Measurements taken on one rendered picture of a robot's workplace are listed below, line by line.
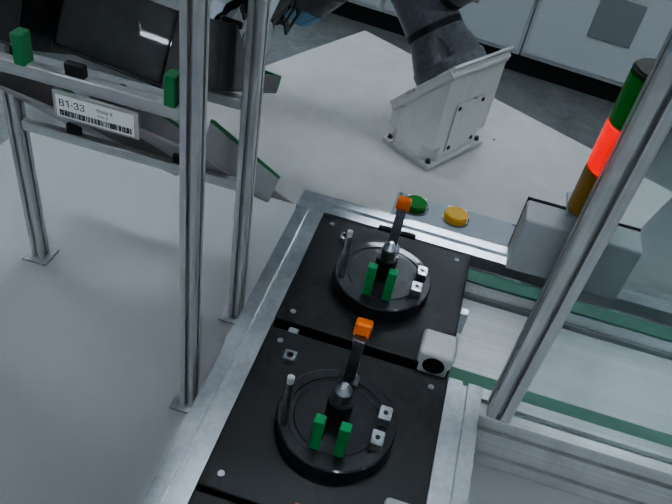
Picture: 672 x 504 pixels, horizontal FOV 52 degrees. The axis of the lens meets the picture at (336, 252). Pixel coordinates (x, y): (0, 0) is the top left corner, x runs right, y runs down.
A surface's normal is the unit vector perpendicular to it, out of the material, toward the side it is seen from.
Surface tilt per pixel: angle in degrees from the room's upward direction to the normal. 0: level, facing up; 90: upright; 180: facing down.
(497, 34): 90
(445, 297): 0
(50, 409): 0
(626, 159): 90
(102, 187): 0
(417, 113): 90
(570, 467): 90
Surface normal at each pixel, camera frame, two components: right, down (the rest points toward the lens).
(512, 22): -0.37, 0.58
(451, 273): 0.15, -0.73
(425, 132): -0.72, 0.38
